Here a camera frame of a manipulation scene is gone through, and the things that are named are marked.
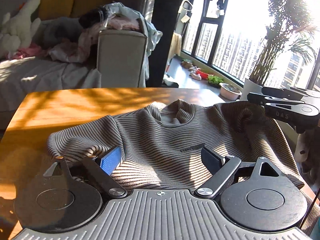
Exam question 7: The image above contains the potted bamboo plant white pot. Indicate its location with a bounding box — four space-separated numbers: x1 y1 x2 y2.
240 0 316 100

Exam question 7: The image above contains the yellow sofa cushion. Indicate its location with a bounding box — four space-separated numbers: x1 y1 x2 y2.
38 0 74 21

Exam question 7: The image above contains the pink bowl planter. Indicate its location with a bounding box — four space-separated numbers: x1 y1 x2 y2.
219 82 242 101

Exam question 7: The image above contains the beige sofa with grey cover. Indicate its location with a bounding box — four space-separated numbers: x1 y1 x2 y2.
1 20 148 130

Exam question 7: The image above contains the red dish on floor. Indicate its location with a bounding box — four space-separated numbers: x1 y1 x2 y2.
196 69 210 80

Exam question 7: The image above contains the white standing garment steamer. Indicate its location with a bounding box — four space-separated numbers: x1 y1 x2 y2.
175 0 193 34

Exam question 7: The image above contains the dark pillar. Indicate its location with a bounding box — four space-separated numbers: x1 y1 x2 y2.
146 0 182 87

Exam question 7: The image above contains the striped grey brown sweater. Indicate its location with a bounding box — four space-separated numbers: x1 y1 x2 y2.
47 99 320 236

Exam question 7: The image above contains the small green plant tray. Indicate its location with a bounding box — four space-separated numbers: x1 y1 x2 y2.
207 75 224 88

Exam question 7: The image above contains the white plush toy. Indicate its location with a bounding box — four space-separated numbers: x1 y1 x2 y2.
1 0 41 59

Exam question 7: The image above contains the pile of clothes on sofa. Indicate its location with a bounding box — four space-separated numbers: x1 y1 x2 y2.
38 2 162 63

